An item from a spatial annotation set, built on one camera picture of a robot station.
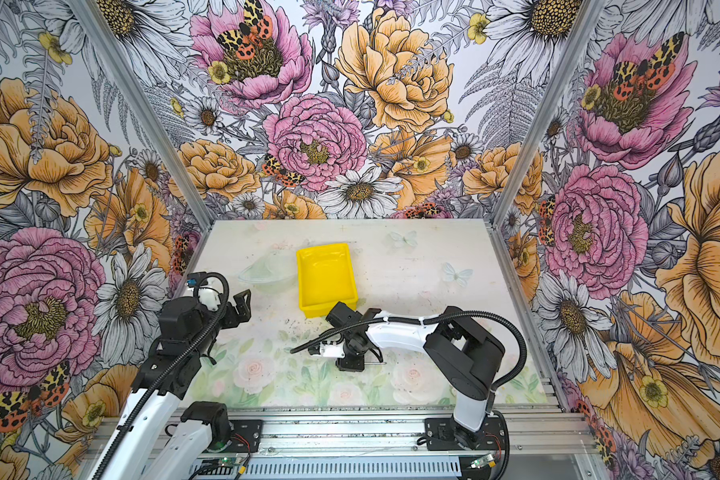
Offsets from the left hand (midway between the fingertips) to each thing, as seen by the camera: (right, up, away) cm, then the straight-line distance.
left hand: (233, 304), depth 77 cm
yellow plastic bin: (+20, +5, +22) cm, 30 cm away
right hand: (+29, -19, +8) cm, 35 cm away
